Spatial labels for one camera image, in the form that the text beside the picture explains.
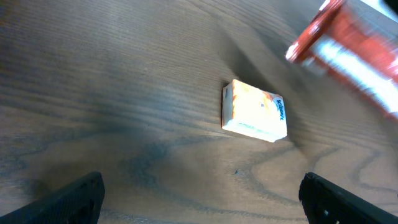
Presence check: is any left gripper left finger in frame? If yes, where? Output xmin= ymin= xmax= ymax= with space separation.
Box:
xmin=1 ymin=172 xmax=105 ymax=224

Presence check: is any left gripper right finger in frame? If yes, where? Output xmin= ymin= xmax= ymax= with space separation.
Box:
xmin=298 ymin=172 xmax=397 ymax=224

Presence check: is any small orange box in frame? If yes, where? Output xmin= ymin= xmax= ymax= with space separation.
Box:
xmin=221 ymin=79 xmax=287 ymax=142

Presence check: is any red-brown snack bar wrapper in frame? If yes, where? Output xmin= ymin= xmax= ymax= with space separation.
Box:
xmin=285 ymin=0 xmax=397 ymax=119

